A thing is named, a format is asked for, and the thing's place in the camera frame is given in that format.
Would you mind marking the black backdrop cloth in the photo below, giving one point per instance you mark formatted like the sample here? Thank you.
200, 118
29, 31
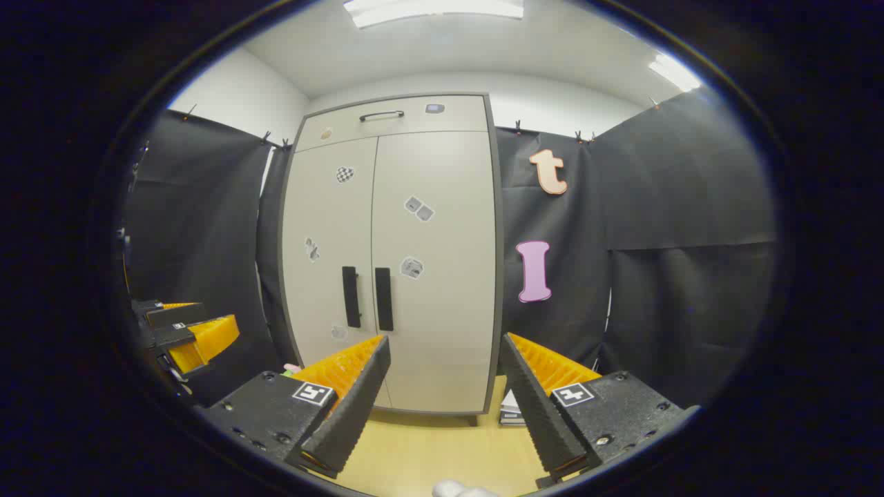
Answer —
656, 207

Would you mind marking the small pink toy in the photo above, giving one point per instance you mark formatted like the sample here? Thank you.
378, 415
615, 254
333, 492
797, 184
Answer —
292, 368

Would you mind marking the beige cabinet drawer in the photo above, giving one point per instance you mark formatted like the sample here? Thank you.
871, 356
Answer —
456, 117

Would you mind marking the beige shoe cabinet door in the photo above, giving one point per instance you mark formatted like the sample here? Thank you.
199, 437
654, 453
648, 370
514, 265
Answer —
324, 228
449, 310

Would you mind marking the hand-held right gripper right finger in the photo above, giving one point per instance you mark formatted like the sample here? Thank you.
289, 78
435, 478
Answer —
542, 414

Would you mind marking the beige double-door shoe cabinet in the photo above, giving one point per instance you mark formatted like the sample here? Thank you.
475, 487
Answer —
442, 117

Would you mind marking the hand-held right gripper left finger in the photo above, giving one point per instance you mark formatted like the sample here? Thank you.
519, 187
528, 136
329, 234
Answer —
352, 414

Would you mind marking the ceiling light panel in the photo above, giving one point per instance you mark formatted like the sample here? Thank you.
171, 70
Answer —
673, 72

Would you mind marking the stack of white books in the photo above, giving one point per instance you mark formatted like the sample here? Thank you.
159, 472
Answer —
511, 411

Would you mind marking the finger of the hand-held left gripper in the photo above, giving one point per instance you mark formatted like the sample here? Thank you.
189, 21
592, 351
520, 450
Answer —
173, 314
207, 338

